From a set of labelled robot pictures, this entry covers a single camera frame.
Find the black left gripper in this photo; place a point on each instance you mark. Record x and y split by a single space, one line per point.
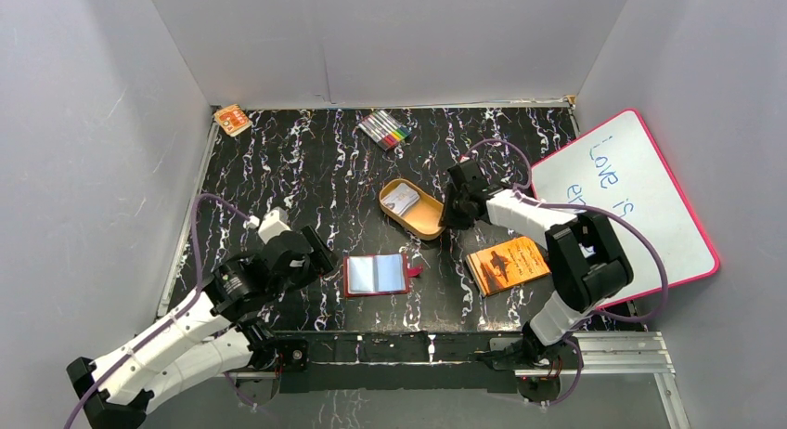
316 251

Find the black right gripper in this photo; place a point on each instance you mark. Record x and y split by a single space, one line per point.
449 218

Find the red leather card holder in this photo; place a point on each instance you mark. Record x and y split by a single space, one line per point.
372 275

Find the yellow oval tray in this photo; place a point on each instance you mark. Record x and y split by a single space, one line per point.
422 218

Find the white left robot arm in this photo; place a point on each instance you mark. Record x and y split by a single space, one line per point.
210 332

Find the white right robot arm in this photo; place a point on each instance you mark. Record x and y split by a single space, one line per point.
586 260

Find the silver VIP card stack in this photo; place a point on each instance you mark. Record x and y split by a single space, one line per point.
401 199

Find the small orange card box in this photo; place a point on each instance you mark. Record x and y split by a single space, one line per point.
232 120

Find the orange paperback book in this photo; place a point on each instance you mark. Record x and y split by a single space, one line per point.
506 265

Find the pack of coloured markers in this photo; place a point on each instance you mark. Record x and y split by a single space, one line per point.
384 129

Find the pink framed whiteboard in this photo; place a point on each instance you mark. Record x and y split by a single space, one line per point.
618 167

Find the black aluminium base frame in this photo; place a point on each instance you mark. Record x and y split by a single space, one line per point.
315 361

